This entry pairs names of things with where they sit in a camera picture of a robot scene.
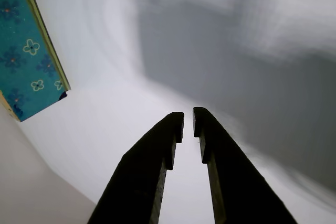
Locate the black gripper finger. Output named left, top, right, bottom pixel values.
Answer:
left=87, top=112, right=185, bottom=224
left=193, top=106, right=296, bottom=224

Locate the floral yellow and teal box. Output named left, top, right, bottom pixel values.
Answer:
left=0, top=0, right=71, bottom=123

